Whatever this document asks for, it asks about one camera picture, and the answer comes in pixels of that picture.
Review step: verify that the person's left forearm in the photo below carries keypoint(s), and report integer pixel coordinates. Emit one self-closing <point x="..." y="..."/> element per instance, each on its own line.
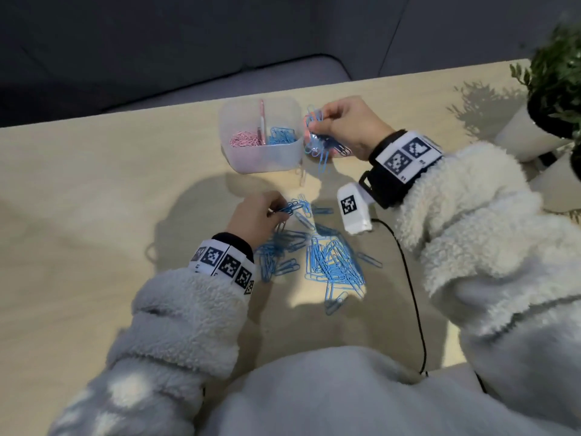
<point x="172" y="340"/>

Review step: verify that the green plant in white pot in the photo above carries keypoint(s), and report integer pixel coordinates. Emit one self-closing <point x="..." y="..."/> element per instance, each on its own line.
<point x="517" y="136"/>
<point x="558" y="190"/>

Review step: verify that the white marker tag device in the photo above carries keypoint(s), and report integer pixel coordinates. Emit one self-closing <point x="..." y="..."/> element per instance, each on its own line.
<point x="354" y="211"/>

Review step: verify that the translucent divided plastic box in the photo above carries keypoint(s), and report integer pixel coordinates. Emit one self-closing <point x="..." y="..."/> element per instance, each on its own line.
<point x="254" y="161"/>

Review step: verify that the right wrist marker band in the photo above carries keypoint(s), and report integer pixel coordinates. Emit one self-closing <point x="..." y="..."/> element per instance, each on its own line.
<point x="404" y="158"/>

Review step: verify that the wrist marker band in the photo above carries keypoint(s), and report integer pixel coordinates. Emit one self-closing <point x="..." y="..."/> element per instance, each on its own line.
<point x="222" y="263"/>
<point x="404" y="158"/>

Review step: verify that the heap of pink paper clips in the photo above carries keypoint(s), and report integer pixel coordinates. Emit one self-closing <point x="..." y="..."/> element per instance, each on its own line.
<point x="245" y="139"/>

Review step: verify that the person's left hand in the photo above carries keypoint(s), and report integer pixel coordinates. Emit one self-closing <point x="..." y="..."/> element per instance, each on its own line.
<point x="252" y="220"/>

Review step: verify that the grey high-back sofa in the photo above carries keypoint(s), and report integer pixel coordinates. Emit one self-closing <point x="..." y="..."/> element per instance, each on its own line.
<point x="272" y="81"/>

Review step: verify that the cluster of blue paper clips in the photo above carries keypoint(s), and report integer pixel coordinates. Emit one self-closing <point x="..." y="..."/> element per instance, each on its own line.
<point x="331" y="263"/>

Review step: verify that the person's white fleece torso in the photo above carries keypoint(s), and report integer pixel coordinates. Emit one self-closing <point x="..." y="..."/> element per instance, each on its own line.
<point x="340" y="399"/>

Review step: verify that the heap of blue paper clips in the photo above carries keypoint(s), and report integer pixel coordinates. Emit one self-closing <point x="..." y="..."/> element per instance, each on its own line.
<point x="281" y="136"/>

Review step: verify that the pink floral tin lid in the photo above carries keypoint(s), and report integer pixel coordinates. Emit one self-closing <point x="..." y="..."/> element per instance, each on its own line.
<point x="339" y="152"/>

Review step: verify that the person's right hand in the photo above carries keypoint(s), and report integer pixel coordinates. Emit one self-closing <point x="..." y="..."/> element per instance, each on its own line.
<point x="354" y="124"/>

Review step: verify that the left wrist marker band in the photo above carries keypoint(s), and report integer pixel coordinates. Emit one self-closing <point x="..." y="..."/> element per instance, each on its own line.
<point x="222" y="263"/>

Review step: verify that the person's right forearm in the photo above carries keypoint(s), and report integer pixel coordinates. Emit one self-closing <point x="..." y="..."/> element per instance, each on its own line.
<point x="490" y="258"/>

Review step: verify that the handful of blue paper clips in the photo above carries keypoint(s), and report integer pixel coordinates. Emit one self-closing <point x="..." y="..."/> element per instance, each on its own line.
<point x="323" y="145"/>

